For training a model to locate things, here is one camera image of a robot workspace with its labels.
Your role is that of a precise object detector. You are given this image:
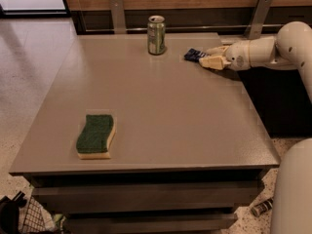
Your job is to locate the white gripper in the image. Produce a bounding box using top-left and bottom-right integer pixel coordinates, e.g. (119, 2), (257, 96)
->
(199, 40), (251, 71)

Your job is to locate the blue rxbar blueberry wrapper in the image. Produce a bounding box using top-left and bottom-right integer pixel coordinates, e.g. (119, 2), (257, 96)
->
(184, 48), (208, 62)

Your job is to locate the green and yellow sponge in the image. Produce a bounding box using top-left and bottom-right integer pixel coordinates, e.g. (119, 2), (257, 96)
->
(76, 114), (116, 160)

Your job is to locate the green soda can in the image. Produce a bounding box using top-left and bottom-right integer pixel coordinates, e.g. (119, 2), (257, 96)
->
(147, 15), (166, 55)

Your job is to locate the grey drawer cabinet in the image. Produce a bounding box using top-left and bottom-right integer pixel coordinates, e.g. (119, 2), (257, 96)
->
(10, 33), (280, 220)

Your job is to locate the upper grey drawer front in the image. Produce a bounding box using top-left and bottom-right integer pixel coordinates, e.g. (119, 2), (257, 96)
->
(33, 180), (263, 215)

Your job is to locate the grey drawer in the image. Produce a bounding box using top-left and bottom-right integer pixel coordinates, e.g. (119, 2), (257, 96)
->
(33, 180), (263, 215)
(64, 214), (237, 234)

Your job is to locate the lower grey drawer front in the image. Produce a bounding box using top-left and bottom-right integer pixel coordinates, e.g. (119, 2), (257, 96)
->
(64, 214), (237, 234)

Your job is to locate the black object at corner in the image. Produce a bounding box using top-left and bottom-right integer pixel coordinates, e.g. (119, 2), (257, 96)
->
(0, 191), (27, 234)

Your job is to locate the right metal bracket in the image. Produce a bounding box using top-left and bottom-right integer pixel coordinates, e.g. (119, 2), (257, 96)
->
(245, 0), (273, 40)

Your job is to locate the metal bracket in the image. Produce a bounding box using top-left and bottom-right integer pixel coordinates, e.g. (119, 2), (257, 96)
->
(109, 0), (127, 34)
(245, 0), (273, 40)

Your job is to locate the left metal bracket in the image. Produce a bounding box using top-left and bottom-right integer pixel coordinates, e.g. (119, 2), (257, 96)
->
(109, 0), (127, 34)

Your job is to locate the horizontal metal rail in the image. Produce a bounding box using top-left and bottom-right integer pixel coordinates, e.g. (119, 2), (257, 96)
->
(85, 24), (283, 35)

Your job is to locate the striped black white handle tool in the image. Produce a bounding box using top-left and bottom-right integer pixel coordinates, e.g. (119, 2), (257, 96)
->
(251, 197), (274, 217)

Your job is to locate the wire mesh basket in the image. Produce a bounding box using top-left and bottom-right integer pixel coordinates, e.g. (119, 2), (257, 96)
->
(19, 197), (46, 234)

